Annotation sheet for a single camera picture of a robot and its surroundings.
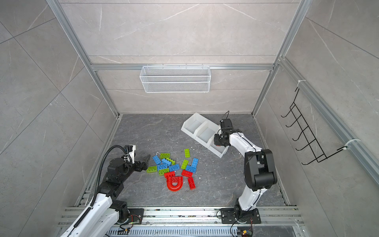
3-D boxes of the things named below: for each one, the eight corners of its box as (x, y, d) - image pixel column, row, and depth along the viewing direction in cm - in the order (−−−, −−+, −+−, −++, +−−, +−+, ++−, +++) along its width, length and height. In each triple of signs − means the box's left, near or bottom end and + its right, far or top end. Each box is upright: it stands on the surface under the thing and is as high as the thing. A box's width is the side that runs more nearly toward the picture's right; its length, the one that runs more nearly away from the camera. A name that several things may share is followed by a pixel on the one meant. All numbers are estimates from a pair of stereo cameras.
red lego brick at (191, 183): (190, 190, 84) (190, 189, 82) (187, 179, 88) (187, 178, 86) (195, 188, 84) (195, 187, 83) (192, 177, 89) (192, 176, 87)
